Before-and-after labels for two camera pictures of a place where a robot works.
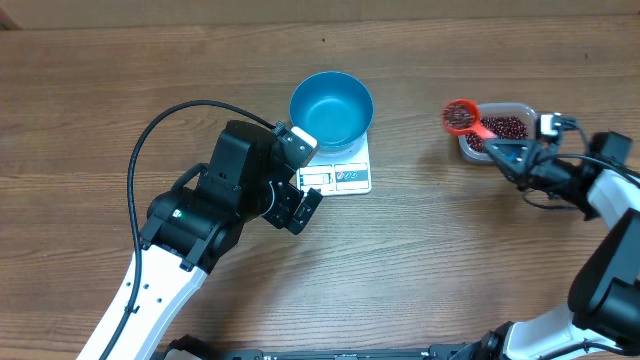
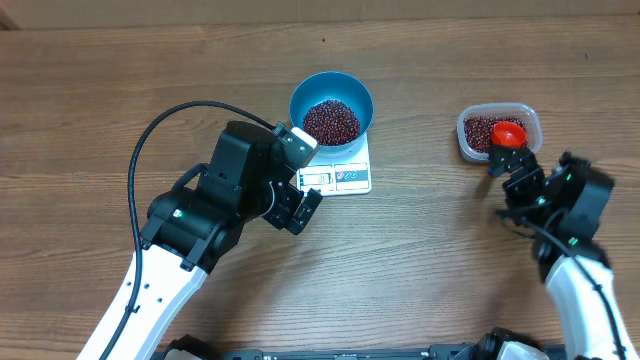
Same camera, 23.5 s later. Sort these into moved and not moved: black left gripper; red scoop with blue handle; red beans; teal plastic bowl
Moved: red scoop with blue handle
Not moved: red beans; black left gripper; teal plastic bowl
